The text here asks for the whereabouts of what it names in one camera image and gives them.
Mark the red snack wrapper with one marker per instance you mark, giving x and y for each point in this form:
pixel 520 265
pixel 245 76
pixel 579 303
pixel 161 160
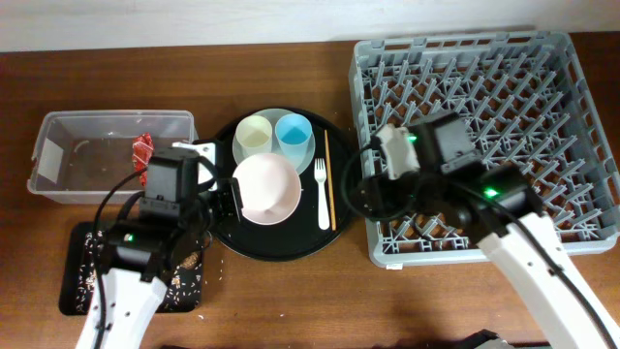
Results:
pixel 143 148

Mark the brown food lump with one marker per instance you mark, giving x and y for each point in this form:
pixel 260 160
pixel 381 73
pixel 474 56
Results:
pixel 191 261

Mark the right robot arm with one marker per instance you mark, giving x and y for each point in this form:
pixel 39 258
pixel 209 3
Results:
pixel 505 220

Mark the pink bowl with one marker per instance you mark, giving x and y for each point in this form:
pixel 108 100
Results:
pixel 270 188

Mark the white cup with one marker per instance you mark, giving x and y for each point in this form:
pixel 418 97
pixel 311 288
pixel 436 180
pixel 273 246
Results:
pixel 254 135

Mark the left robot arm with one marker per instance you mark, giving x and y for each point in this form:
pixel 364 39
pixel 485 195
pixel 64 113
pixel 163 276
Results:
pixel 156 230

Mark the grey dishwasher rack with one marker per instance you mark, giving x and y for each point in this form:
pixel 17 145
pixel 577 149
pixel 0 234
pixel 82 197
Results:
pixel 525 101

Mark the round black tray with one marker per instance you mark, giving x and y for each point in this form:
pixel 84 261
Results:
pixel 299 235

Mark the light blue cup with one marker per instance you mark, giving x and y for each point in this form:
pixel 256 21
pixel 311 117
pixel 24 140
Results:
pixel 293 132

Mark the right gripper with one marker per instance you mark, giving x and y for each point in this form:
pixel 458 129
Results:
pixel 384 185

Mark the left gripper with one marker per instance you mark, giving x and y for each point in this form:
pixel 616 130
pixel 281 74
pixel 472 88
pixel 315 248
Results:
pixel 225 190

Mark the rectangular black tray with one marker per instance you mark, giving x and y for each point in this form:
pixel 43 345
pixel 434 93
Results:
pixel 184 286

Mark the rice and food scraps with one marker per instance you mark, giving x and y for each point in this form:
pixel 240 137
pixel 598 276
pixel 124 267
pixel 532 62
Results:
pixel 186 283

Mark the clear plastic bin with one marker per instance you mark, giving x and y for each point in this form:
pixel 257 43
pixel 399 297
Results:
pixel 80 155

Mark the white plastic fork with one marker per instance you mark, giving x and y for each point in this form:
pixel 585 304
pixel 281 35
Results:
pixel 320 177

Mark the wooden chopstick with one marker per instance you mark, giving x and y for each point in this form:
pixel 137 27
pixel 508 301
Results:
pixel 330 192

